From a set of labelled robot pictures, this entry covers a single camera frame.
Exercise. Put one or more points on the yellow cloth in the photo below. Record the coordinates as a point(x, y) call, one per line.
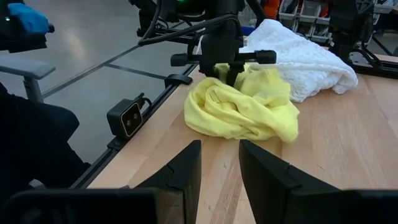
point(242, 109)

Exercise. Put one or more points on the white lace cloth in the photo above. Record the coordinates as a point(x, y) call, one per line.
point(311, 62)

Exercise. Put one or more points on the black table-level camera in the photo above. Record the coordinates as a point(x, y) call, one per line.
point(126, 119)

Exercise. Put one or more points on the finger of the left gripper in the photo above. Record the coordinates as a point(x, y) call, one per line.
point(234, 74)
point(210, 71)

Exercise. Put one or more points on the storage shelf with bins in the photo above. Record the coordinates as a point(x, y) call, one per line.
point(304, 18)

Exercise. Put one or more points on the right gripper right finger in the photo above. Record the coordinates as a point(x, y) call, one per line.
point(267, 186)

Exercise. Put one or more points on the grey office chair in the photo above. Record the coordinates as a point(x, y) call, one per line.
point(28, 67)

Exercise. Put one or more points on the person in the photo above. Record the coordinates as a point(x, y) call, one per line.
point(31, 140)

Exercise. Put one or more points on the black frame clip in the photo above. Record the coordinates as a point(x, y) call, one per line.
point(177, 80)

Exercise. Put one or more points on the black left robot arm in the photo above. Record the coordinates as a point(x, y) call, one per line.
point(217, 9)

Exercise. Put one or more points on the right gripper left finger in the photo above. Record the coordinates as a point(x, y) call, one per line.
point(177, 186)

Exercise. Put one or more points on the blue soft item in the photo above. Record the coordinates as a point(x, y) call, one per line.
point(29, 18)

